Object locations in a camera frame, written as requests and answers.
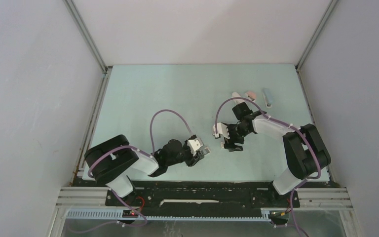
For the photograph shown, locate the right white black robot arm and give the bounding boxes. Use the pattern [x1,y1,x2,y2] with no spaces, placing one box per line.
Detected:
[212,102,332,206]

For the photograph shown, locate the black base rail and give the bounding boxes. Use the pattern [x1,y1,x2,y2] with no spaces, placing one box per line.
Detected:
[106,179,302,218]

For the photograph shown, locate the white staple box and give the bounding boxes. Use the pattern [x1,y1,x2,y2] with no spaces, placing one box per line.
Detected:
[202,147,211,155]

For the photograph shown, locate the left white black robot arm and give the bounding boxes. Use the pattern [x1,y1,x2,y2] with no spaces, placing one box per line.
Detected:
[84,135,211,206]

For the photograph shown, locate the aluminium frame post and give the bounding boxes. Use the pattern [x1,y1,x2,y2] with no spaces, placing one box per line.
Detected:
[63,0,108,74]
[296,0,340,72]

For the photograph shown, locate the left aluminium frame post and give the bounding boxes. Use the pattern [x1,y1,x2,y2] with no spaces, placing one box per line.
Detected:
[63,0,108,74]

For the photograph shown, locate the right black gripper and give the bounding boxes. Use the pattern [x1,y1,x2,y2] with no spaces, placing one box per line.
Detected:
[224,123,251,153]

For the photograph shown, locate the right aluminium frame post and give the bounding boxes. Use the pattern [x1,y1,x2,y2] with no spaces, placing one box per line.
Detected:
[296,0,340,72]

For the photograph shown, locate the long white stapler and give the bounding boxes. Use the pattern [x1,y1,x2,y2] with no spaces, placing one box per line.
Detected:
[231,92,241,100]

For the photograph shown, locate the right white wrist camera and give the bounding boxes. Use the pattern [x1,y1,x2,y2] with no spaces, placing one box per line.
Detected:
[212,122,229,139]

